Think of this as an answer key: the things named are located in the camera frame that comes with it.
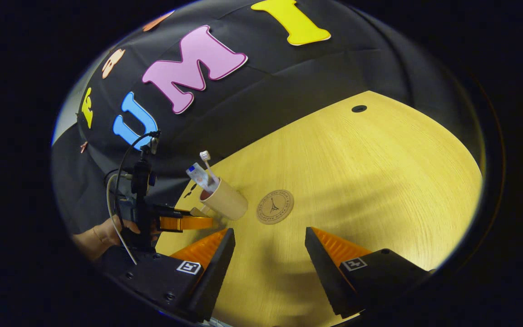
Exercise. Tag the white toothpaste tube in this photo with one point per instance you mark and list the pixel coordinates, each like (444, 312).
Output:
(199, 176)

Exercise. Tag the round brown coaster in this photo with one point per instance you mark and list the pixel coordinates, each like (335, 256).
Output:
(275, 206)

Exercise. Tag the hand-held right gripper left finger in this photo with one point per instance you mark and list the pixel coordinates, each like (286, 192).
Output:
(216, 272)

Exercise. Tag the wooden desktop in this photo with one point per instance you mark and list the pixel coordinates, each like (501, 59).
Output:
(370, 190)

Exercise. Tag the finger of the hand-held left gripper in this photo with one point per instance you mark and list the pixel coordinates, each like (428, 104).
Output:
(189, 223)

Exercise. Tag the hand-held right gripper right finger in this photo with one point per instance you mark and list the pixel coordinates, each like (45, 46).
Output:
(323, 268)

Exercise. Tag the white toothbrush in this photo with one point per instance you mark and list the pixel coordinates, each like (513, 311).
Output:
(205, 156)

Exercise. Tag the black backdrop cloth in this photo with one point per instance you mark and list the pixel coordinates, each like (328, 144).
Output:
(261, 91)

